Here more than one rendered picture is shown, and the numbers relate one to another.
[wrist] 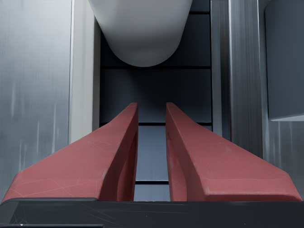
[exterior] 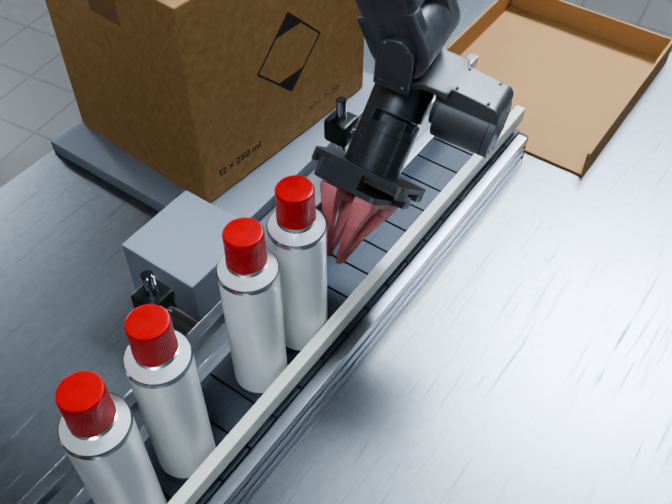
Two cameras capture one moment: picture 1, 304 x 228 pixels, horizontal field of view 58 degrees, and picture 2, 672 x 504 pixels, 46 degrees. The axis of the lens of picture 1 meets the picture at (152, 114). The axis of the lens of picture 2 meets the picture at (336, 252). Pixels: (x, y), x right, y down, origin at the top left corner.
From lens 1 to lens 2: 0.71 m
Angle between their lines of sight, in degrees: 45
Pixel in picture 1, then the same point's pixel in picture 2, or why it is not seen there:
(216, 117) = not seen: hidden behind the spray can
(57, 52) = (363, 397)
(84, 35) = (337, 316)
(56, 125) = (395, 354)
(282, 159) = not seen: hidden behind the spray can
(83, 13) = (330, 325)
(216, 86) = not seen: hidden behind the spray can
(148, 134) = (339, 287)
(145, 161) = (350, 277)
